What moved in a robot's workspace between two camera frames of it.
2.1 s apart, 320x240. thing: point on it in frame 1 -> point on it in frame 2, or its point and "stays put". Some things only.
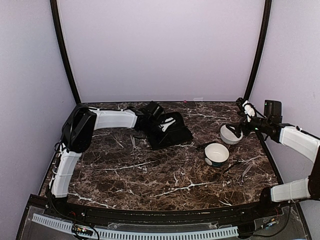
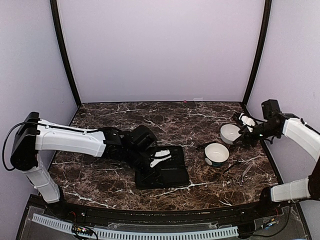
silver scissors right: (240, 179) stays put
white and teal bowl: (216, 154) stays put
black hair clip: (202, 146) stays put
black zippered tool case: (162, 128) -> (169, 169)
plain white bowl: (229, 137) stays put
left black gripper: (167, 135) -> (152, 174)
